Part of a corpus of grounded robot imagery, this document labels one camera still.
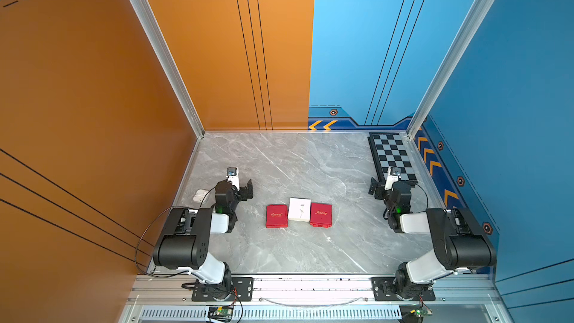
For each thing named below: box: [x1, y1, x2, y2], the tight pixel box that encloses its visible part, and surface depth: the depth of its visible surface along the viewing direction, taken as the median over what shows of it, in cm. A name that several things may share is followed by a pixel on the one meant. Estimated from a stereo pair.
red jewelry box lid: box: [309, 202, 333, 229], surface depth 89 cm
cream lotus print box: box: [287, 197, 312, 223], surface depth 91 cm
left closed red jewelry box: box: [265, 204, 289, 229], surface depth 89 cm
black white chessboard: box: [366, 132, 419, 185], surface depth 110 cm
